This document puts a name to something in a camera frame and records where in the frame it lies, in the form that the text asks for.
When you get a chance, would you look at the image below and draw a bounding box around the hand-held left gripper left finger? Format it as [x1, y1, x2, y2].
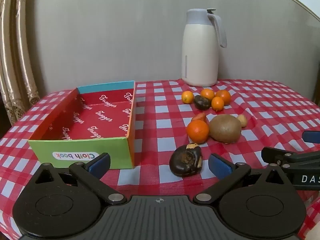
[32, 152, 127, 205]

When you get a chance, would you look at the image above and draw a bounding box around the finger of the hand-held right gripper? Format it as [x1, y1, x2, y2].
[302, 131, 320, 144]
[261, 147, 320, 167]

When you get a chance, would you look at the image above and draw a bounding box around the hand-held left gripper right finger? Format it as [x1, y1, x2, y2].
[193, 153, 288, 205]

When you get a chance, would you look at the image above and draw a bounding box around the colourful cardboard box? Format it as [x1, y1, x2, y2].
[27, 80, 137, 170]

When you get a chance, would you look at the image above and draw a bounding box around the dark shrivelled fruit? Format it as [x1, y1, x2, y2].
[169, 143, 203, 178]

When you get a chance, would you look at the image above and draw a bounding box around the brown kiwi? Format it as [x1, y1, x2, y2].
[209, 114, 242, 143]

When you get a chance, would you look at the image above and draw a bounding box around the large deep orange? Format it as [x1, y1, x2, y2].
[186, 120, 210, 144]

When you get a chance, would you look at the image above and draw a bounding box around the small yellowish fruit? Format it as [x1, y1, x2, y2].
[236, 114, 248, 128]

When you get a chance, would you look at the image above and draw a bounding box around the small red fruit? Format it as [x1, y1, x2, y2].
[192, 112, 207, 123]

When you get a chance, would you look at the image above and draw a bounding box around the small orange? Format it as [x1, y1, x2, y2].
[200, 89, 215, 101]
[215, 90, 232, 106]
[181, 91, 195, 104]
[211, 97, 225, 111]

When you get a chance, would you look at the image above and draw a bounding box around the dark round fruit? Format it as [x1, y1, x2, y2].
[194, 95, 211, 111]

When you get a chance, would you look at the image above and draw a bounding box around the red checked tablecloth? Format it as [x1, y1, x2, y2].
[0, 79, 320, 240]

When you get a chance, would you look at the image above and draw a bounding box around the cream thermos jug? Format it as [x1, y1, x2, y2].
[181, 8, 227, 87]

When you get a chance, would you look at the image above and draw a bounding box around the beige satin curtain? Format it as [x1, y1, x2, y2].
[0, 0, 42, 128]

